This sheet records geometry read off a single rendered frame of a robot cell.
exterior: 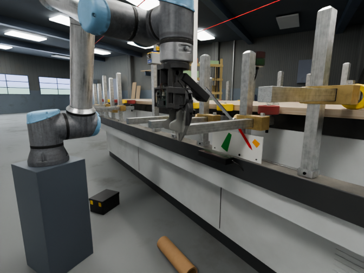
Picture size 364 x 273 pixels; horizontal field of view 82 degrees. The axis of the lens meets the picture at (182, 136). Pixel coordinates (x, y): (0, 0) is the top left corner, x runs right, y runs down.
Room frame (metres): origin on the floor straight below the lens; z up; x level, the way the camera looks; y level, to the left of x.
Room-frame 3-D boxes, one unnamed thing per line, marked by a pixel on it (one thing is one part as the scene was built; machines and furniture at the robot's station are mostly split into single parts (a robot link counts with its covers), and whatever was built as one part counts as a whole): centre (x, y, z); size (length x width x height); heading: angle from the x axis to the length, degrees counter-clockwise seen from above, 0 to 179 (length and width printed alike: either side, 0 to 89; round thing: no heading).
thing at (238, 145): (0.83, -0.21, 0.75); 0.26 x 0.01 x 0.10; 35
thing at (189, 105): (0.58, -0.01, 0.90); 0.05 x 0.02 x 0.09; 34
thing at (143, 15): (0.67, 0.10, 1.14); 0.12 x 0.12 x 0.09; 43
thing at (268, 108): (0.84, -0.35, 0.85); 0.08 x 0.08 x 0.11
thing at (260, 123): (0.81, -0.27, 0.85); 0.13 x 0.06 x 0.05; 35
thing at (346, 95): (0.60, -0.41, 0.95); 0.13 x 0.06 x 0.05; 35
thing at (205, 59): (1.03, -0.11, 0.89); 0.03 x 0.03 x 0.48; 35
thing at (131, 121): (1.15, 0.09, 0.82); 0.43 x 0.03 x 0.04; 125
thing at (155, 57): (1.45, 0.18, 1.18); 0.07 x 0.07 x 0.08; 35
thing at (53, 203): (1.08, 0.71, 0.30); 0.25 x 0.25 x 0.60; 60
